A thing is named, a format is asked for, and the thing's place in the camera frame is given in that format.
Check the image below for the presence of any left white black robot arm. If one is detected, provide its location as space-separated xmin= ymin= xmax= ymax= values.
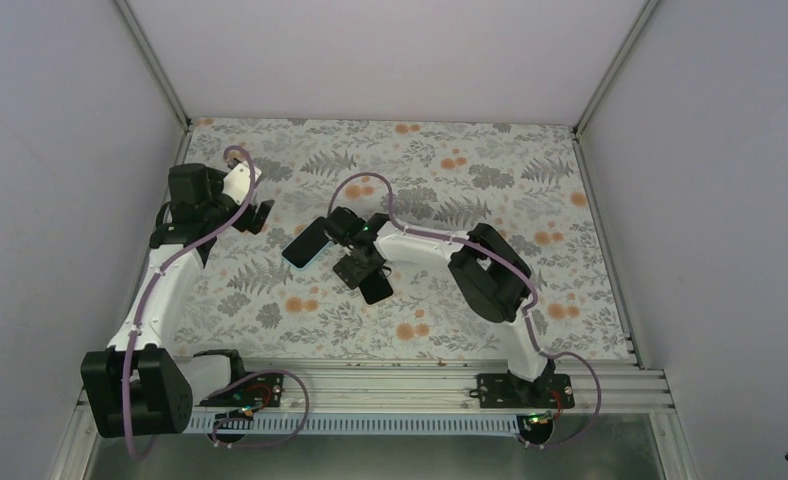
xmin=80 ymin=161 xmax=273 ymax=438

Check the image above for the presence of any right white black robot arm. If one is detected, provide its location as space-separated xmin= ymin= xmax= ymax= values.
xmin=324 ymin=207 xmax=555 ymax=407

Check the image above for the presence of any phone in light blue case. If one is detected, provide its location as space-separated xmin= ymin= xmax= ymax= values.
xmin=281 ymin=217 xmax=330 ymax=269

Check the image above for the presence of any floral patterned table mat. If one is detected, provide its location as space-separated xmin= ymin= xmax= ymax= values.
xmin=174 ymin=118 xmax=630 ymax=361

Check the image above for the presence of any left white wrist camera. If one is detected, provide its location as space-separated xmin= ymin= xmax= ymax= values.
xmin=222 ymin=163 xmax=261 ymax=205

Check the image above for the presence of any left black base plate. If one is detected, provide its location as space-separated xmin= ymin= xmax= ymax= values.
xmin=199 ymin=373 xmax=284 ymax=410

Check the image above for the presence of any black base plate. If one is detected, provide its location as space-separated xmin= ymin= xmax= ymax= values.
xmin=469 ymin=373 xmax=576 ymax=409
xmin=199 ymin=373 xmax=284 ymax=410

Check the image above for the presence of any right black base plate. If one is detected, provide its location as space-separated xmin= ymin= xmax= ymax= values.
xmin=469 ymin=373 xmax=576 ymax=409

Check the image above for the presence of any aluminium rail frame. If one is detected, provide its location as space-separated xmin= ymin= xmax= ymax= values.
xmin=46 ymin=0 xmax=700 ymax=480

